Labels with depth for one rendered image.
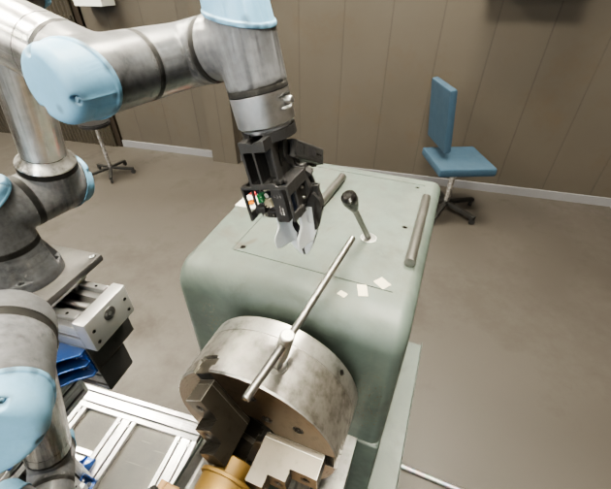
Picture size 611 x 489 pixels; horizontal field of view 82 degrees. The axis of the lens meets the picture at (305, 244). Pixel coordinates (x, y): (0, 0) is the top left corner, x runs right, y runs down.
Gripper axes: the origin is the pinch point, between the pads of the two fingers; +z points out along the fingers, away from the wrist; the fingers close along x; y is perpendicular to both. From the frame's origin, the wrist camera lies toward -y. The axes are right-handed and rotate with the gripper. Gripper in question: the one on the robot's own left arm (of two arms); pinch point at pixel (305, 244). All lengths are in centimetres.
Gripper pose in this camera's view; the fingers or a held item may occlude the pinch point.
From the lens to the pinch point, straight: 58.0
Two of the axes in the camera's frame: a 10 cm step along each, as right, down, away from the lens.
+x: 9.0, 0.5, -4.2
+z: 2.0, 8.2, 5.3
